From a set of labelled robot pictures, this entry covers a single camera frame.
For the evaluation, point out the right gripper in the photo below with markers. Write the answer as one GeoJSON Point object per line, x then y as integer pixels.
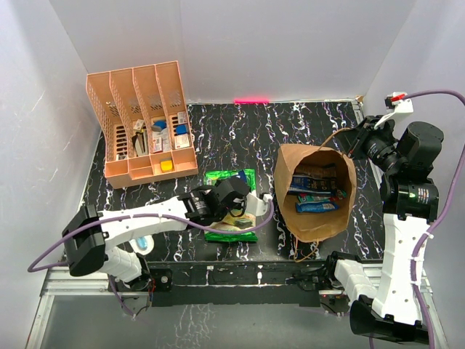
{"type": "Point", "coordinates": [353, 140]}

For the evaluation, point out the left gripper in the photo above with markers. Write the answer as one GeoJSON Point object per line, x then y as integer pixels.
{"type": "Point", "coordinates": [241, 205]}

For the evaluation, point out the green chips bag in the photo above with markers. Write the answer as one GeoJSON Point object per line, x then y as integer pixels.
{"type": "Point", "coordinates": [211, 178]}

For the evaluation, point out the brown paper bag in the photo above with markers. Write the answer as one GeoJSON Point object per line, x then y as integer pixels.
{"type": "Point", "coordinates": [315, 188]}

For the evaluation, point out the blue cookie snack pack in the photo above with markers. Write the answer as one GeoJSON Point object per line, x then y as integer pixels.
{"type": "Point", "coordinates": [248, 176]}

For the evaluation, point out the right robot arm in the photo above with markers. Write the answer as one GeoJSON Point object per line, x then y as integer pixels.
{"type": "Point", "coordinates": [394, 310]}

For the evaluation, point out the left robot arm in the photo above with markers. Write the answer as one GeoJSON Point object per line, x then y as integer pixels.
{"type": "Point", "coordinates": [93, 238]}

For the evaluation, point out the teal red snack bag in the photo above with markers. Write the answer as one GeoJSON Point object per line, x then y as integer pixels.
{"type": "Point", "coordinates": [323, 198]}

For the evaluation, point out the yellow sticky note block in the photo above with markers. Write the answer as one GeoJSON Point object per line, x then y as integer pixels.
{"type": "Point", "coordinates": [166, 165]}

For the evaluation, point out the white red small box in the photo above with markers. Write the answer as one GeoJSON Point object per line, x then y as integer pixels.
{"type": "Point", "coordinates": [182, 141]}

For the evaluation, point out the blue snack bar pack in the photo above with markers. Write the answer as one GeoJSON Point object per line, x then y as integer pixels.
{"type": "Point", "coordinates": [312, 207]}

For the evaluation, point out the blue eraser box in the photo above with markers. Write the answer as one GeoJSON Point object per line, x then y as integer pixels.
{"type": "Point", "coordinates": [181, 129]}

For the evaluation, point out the red white label box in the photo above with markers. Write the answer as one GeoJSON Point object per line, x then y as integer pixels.
{"type": "Point", "coordinates": [157, 142]}

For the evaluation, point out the light blue packaged tool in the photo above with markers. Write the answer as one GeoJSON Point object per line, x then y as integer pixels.
{"type": "Point", "coordinates": [143, 245]}

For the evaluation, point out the pink tape strip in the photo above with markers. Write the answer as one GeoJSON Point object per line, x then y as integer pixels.
{"type": "Point", "coordinates": [251, 100]}

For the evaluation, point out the black stapler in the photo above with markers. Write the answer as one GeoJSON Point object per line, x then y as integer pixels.
{"type": "Point", "coordinates": [138, 142]}

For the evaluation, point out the peach desk file organizer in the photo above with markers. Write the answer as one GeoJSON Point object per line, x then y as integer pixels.
{"type": "Point", "coordinates": [141, 99]}

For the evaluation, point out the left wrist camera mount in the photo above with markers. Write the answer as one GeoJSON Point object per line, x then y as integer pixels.
{"type": "Point", "coordinates": [259, 206]}

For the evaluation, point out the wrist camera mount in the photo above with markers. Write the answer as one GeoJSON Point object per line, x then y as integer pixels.
{"type": "Point", "coordinates": [259, 206]}
{"type": "Point", "coordinates": [399, 106]}

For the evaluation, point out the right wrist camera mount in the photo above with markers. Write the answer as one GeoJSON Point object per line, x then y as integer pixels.
{"type": "Point", "coordinates": [399, 106]}

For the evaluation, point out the aluminium front rail frame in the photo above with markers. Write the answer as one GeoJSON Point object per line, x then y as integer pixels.
{"type": "Point", "coordinates": [274, 269]}

